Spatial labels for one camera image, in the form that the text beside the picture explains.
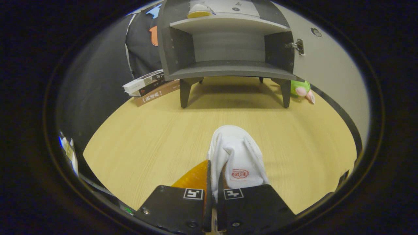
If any pale yellowish clutter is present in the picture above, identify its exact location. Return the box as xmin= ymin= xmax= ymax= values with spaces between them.
xmin=58 ymin=131 xmax=79 ymax=177

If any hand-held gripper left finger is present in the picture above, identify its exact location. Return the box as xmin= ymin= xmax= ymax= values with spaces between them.
xmin=134 ymin=159 xmax=213 ymax=234

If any brown book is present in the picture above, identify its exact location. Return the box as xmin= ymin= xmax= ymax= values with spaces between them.
xmin=134 ymin=79 xmax=181 ymax=107

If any grey shoe cabinet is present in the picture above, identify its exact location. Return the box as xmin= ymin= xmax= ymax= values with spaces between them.
xmin=157 ymin=0 xmax=298 ymax=109

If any black backdrop cloth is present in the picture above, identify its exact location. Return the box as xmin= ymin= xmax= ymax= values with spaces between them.
xmin=56 ymin=3 xmax=167 ymax=157

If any green pink plush toy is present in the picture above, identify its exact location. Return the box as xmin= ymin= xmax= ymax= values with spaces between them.
xmin=290 ymin=79 xmax=316 ymax=105

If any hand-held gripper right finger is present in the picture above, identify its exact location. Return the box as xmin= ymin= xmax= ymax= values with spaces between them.
xmin=217 ymin=163 xmax=297 ymax=233

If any dark book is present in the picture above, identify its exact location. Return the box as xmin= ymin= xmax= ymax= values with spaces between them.
xmin=129 ymin=78 xmax=170 ymax=97

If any metal door hinge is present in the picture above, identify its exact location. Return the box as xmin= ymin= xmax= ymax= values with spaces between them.
xmin=285 ymin=39 xmax=305 ymax=56

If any white canvas shoe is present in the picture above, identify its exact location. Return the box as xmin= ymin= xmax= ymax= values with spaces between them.
xmin=187 ymin=3 xmax=213 ymax=19
xmin=207 ymin=125 xmax=270 ymax=203

